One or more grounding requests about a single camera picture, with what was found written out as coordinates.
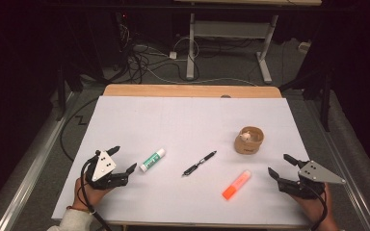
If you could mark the wooden table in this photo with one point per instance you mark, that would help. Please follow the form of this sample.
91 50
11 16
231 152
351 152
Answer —
173 90

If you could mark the small pale figurine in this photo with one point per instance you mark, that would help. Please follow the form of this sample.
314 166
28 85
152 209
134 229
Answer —
245 136

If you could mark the white metal desk frame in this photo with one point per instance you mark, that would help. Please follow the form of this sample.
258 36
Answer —
231 29

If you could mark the black pen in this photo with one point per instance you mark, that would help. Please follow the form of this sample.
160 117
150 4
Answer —
199 163

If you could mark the grey metal floor rail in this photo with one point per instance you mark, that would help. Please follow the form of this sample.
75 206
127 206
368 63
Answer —
32 160
343 166

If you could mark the person's left hand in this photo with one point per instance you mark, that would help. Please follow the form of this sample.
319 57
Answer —
91 194

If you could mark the round wooden pen holder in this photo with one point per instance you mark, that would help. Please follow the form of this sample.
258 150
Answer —
249 146

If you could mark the white power adapter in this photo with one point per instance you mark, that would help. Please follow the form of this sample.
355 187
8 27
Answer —
172 55

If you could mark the white board mat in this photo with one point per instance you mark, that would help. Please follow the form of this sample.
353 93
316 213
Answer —
186 125

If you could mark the orange highlighter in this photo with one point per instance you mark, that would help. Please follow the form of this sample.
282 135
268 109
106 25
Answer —
236 185

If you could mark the person's right hand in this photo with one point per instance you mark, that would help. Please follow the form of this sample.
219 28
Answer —
313 208

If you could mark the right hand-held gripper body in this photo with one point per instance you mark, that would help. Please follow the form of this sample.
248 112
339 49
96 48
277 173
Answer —
311 174

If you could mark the black metal stand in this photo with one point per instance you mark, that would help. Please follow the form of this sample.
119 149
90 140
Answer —
61 96
326 102

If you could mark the white power strip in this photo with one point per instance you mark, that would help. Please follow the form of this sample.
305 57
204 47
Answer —
303 46

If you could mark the green and white glue stick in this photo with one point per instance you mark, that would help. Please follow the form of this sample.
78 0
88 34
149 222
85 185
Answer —
152 160

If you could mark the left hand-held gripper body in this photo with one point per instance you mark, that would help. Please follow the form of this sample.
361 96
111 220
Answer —
104 166

